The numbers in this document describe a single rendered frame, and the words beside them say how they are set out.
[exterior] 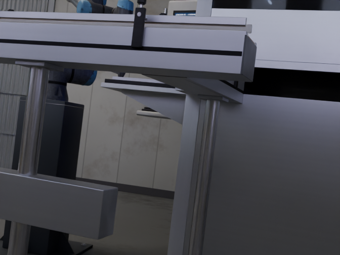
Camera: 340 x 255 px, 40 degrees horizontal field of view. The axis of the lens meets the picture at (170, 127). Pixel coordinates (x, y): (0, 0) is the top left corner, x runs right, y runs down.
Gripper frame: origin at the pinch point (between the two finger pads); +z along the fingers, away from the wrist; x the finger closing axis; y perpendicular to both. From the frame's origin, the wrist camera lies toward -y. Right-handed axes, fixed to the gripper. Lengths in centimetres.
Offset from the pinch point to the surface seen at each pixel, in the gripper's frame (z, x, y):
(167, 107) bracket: 11.3, 2.5, -24.8
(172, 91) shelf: 5.1, 11.0, -29.6
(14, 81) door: -14, -237, 253
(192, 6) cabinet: -59, -90, 2
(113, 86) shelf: 5.0, 11.0, -2.0
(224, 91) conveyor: 7, 42, -59
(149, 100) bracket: 9.4, 2.5, -16.0
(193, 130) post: 20.1, 12.5, -40.8
